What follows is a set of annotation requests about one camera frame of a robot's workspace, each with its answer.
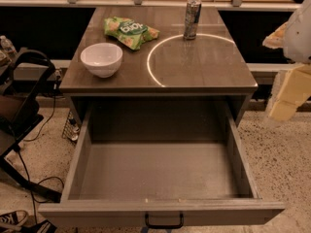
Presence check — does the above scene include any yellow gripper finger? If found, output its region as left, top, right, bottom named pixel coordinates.
left=268, top=64, right=311, bottom=122
left=262, top=22, right=287, bottom=50

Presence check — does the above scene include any white bowl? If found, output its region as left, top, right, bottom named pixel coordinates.
left=80, top=43, right=122, bottom=78

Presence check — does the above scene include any wire basket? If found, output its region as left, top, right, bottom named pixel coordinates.
left=62, top=112, right=80, bottom=144

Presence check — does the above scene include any black white sneaker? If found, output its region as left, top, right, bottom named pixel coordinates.
left=0, top=210, right=29, bottom=226

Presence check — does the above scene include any black cable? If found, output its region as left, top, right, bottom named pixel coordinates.
left=13, top=94, right=65, bottom=225

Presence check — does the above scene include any green chip bag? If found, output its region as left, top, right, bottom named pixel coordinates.
left=103, top=17, right=159, bottom=50

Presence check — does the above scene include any black cart stand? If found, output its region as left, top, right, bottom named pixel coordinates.
left=0, top=48, right=61, bottom=203

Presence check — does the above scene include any open grey drawer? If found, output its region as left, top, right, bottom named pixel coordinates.
left=39, top=98, right=285, bottom=227

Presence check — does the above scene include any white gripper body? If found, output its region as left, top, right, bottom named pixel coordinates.
left=283, top=0, right=311, bottom=64

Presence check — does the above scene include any grey wooden cabinet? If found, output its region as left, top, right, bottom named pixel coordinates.
left=60, top=6, right=258, bottom=120

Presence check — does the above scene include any plastic water bottle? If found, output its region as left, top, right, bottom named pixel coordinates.
left=0, top=35, right=17, bottom=59

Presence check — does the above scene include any redbull can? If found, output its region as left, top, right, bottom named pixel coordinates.
left=184, top=0, right=201, bottom=40

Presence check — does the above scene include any black drawer handle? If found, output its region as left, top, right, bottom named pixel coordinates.
left=145, top=214, right=184, bottom=230

